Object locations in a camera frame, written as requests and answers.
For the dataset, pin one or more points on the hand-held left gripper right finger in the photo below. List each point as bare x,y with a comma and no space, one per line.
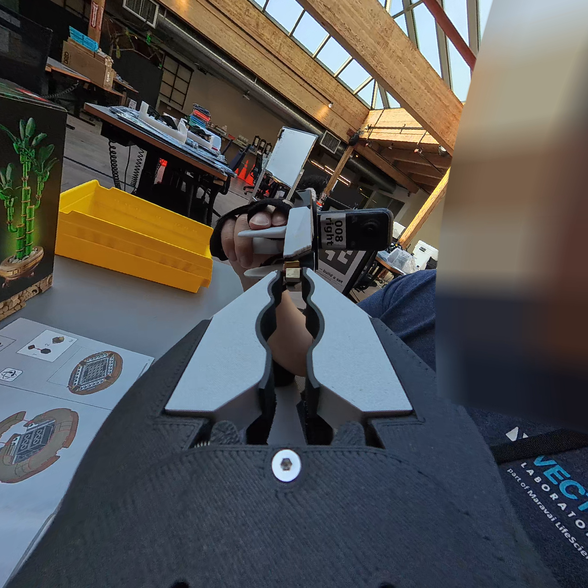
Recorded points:
363,367

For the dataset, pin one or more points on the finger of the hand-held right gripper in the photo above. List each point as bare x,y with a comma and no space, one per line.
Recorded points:
298,232

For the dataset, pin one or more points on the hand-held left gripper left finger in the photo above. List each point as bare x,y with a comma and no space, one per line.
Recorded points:
220,367

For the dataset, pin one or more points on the small brown tan lego piece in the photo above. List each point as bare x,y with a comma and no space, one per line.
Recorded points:
292,274

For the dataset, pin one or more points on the lego instruction booklet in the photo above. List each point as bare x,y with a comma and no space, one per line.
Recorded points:
46,413

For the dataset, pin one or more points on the black bamboo lego box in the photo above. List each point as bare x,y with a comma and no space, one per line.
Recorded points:
32,183

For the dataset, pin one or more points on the person's right hand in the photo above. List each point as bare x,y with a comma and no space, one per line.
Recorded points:
236,250

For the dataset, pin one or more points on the black white tag sign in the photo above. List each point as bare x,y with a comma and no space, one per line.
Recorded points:
349,266

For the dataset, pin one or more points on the white rolling whiteboard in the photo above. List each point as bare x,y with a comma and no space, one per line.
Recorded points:
289,156

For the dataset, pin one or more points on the orange traffic cone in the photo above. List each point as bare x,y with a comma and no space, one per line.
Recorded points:
242,172

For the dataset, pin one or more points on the wooden top workbench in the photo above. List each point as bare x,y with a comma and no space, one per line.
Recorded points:
193,183

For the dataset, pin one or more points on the stacked yellow plastic bins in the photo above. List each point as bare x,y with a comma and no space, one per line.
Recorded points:
138,248

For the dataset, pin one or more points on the stack of coloured boxes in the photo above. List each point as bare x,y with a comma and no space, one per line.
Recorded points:
200,117

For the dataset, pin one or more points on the white plastic fixture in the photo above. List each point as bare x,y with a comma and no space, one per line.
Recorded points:
158,121

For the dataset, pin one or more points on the person's blue shirt torso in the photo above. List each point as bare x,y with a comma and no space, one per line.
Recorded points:
542,505

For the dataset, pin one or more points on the cardboard box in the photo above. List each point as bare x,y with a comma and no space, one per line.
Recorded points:
87,64

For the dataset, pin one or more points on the white wall vent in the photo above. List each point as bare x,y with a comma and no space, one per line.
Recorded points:
330,141

